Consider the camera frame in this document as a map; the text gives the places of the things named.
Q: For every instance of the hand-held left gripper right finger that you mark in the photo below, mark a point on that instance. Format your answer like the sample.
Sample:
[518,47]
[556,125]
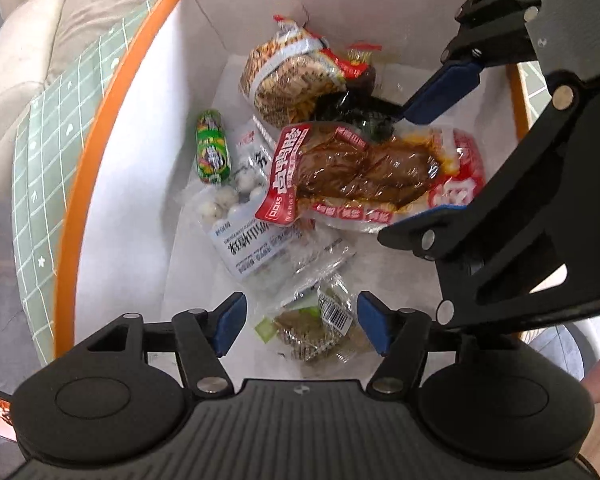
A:
[375,322]

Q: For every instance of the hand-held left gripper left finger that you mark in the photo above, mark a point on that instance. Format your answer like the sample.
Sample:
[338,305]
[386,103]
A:
[227,322]

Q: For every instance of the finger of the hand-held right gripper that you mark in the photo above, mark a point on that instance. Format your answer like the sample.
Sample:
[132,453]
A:
[505,210]
[445,90]

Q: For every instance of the clear packet of brown nuts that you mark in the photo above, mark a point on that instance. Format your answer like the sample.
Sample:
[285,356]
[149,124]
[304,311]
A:
[305,335]

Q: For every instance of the clear packet of white eggs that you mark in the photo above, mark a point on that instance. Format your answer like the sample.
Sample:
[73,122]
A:
[245,250]

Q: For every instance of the clear plastic snack wrapper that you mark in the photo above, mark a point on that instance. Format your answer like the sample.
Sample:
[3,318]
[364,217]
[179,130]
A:
[325,260]

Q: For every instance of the red snack packet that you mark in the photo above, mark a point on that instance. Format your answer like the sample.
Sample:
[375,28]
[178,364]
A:
[362,55]

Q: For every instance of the black snack packet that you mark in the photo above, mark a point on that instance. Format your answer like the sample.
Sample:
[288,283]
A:
[340,107]

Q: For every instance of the red braised meat packet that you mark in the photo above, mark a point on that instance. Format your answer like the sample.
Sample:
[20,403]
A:
[360,170]

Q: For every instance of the orange rimmed white box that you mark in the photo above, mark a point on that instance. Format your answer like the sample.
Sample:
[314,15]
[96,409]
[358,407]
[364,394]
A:
[130,210]

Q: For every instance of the cracker packet with white band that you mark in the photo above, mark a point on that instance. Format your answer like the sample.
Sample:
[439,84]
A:
[290,75]

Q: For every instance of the green sausage packet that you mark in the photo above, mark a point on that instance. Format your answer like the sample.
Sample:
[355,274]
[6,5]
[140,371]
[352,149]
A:
[212,150]

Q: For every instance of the green checked tablecloth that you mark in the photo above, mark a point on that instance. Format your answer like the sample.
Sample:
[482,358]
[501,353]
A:
[45,185]

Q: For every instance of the beige sofa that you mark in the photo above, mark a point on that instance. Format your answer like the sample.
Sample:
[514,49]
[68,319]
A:
[20,60]

